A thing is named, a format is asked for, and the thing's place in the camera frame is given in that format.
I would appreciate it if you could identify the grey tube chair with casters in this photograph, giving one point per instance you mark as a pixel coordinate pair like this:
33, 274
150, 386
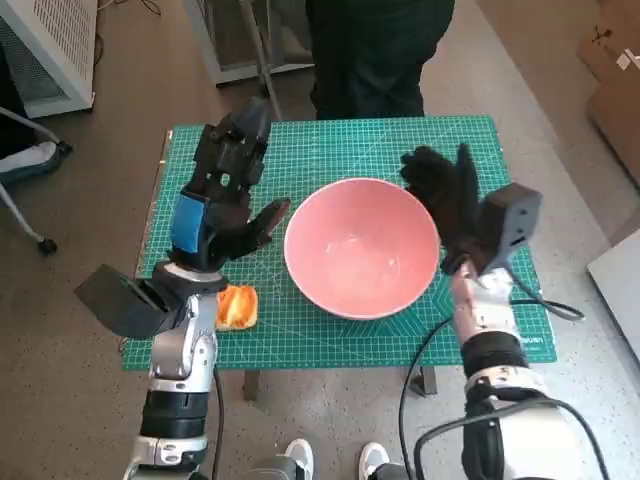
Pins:
47, 245

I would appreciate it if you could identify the grey mesh office chair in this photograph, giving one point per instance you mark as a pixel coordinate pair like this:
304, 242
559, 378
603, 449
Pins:
235, 45

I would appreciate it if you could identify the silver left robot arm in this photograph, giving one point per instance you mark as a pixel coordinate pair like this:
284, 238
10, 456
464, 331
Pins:
175, 350

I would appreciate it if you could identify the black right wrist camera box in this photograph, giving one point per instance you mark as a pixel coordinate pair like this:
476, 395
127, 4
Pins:
515, 225

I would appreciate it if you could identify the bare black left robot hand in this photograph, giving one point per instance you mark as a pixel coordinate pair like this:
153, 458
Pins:
220, 215

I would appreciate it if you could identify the green cutting mat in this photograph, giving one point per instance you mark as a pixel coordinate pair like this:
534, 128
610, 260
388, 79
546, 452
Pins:
320, 340

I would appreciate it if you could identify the pink bowl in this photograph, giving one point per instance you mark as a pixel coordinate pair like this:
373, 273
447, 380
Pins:
360, 250

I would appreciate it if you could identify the brown cardboard box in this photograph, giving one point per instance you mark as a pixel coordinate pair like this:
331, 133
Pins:
615, 100

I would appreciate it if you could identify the white perforated cabinet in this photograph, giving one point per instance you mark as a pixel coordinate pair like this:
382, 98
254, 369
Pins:
60, 45

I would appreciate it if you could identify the brown table leg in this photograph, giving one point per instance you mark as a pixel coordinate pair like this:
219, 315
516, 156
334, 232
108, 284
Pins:
425, 382

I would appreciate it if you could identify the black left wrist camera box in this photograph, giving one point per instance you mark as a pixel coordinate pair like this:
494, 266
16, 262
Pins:
115, 300

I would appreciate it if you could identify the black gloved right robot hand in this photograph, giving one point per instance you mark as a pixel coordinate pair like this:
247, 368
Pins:
450, 210

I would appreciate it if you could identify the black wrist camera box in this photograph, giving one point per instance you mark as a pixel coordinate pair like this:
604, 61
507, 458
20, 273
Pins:
115, 300
515, 225

